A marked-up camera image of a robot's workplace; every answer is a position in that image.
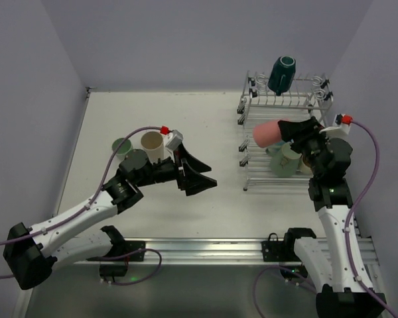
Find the light green mug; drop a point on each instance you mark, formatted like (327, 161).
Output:
(284, 161)

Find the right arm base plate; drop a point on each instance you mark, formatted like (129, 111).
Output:
(274, 249)

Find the metal dish rack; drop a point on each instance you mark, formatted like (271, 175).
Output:
(309, 95)

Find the cream small cup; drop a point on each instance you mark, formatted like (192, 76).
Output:
(304, 167)

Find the dark green mug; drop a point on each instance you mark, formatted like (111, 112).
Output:
(282, 75)

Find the beige tall cup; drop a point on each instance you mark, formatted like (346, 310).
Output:
(152, 143)

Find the light blue mug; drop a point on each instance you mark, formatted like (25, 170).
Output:
(278, 145)

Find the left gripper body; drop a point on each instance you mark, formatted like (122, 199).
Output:
(180, 172)

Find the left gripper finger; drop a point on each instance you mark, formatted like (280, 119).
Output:
(193, 182)
(193, 162)

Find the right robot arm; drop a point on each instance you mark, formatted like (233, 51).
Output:
(343, 287)

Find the aluminium mounting rail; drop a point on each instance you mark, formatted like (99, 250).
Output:
(179, 251)

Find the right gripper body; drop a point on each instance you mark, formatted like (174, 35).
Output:
(306, 140)

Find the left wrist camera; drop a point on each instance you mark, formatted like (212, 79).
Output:
(172, 140)

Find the pink cup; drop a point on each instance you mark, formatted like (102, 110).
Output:
(268, 133)

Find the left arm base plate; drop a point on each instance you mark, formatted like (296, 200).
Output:
(126, 251)

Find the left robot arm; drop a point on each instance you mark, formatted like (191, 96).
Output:
(33, 253)

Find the green cup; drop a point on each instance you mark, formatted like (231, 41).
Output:
(121, 147)

